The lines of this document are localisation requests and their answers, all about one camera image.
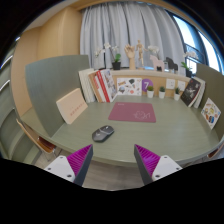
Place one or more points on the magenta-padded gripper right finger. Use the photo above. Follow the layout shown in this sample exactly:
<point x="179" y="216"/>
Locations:
<point x="163" y="165"/>

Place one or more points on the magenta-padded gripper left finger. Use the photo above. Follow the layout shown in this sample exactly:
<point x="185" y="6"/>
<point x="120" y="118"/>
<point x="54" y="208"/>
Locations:
<point x="63" y="166"/>

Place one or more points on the dark grey computer mouse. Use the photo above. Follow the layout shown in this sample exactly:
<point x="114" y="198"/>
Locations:
<point x="102" y="133"/>

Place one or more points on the dusky pink mouse pad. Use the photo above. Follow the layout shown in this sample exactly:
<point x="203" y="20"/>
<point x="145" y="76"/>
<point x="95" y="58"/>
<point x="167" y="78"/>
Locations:
<point x="131" y="112"/>

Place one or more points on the wooden chair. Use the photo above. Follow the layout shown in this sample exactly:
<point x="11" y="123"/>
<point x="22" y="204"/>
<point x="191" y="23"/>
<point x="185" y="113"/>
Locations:
<point x="215" y="152"/>
<point x="41" y="141"/>

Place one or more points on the colourful sticker card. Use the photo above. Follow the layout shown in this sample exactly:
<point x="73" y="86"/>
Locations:
<point x="210" y="113"/>

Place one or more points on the succulent in white pot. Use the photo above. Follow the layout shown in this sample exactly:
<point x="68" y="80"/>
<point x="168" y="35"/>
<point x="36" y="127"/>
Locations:
<point x="162" y="94"/>
<point x="177" y="96"/>
<point x="150" y="94"/>

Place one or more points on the black cover book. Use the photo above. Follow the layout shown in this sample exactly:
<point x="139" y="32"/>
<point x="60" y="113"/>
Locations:
<point x="190" y="92"/>

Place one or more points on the purple round number sign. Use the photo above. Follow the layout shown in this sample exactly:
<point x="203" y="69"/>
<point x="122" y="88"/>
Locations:
<point x="147" y="85"/>

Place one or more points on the large green partition panel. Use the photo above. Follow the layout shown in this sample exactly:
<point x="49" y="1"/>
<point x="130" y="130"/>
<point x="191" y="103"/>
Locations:
<point x="50" y="83"/>

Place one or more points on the thick white book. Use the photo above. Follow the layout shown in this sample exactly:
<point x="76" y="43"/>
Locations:
<point x="85" y="85"/>

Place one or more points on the brown cover book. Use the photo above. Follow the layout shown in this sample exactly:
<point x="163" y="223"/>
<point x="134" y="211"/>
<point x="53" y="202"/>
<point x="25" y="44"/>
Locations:
<point x="94" y="86"/>

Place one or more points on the white sticker sheet poster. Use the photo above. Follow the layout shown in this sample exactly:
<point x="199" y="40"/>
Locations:
<point x="129" y="86"/>

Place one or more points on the wooden desk back ledge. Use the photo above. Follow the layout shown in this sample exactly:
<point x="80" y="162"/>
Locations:
<point x="156" y="75"/>

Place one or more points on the small green partition panel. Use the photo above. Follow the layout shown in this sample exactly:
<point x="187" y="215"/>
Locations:
<point x="213" y="86"/>

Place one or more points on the red and white photo magazine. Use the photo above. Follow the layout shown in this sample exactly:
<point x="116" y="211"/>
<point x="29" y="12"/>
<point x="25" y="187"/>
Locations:
<point x="108" y="83"/>

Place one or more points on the white orchid in black pot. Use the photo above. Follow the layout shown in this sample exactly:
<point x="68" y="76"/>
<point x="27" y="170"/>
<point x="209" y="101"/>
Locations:
<point x="188" y="72"/>
<point x="116" y="65"/>

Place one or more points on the black horse figurine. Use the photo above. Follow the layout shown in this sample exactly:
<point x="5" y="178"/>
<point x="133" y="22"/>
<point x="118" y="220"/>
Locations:
<point x="171" y="64"/>

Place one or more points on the pink horse figurine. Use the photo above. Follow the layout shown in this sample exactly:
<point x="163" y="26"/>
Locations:
<point x="156" y="63"/>

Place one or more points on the white orchid flower stem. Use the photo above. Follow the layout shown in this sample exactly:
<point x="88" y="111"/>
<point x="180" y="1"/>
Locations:
<point x="154" y="50"/>

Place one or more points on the wooden hand model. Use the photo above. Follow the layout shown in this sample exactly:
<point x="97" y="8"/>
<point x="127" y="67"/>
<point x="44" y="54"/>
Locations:
<point x="130" y="53"/>

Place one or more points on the wooden jointed mannequin figure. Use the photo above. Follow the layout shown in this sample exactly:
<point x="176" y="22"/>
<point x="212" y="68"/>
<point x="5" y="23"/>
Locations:
<point x="140" y="50"/>

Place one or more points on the grey pleated curtain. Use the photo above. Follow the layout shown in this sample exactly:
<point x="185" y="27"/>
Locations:
<point x="133" y="26"/>

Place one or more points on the white wall socket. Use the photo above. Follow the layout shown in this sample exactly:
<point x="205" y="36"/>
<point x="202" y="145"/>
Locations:
<point x="181" y="85"/>
<point x="170" y="83"/>

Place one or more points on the window with dark frame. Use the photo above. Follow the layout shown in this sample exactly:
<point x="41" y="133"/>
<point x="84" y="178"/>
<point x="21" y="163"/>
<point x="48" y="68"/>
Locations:
<point x="200" y="43"/>

